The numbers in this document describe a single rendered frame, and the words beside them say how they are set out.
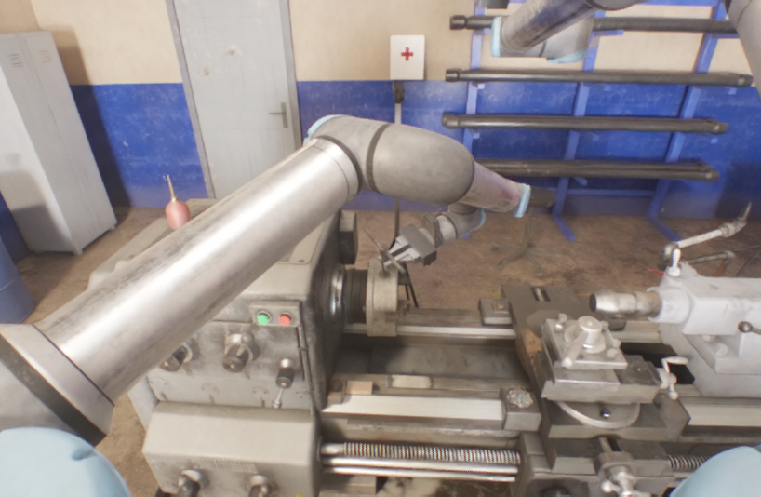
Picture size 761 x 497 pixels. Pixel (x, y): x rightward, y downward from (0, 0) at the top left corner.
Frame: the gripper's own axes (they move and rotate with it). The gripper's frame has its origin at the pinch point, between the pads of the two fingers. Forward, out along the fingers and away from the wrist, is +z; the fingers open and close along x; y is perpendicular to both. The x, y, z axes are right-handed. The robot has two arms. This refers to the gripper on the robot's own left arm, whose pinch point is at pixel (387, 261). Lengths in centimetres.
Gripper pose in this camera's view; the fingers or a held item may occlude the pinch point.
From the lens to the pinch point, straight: 120.2
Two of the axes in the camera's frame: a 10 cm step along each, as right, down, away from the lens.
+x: -5.3, -6.3, 5.6
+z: -8.4, 4.5, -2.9
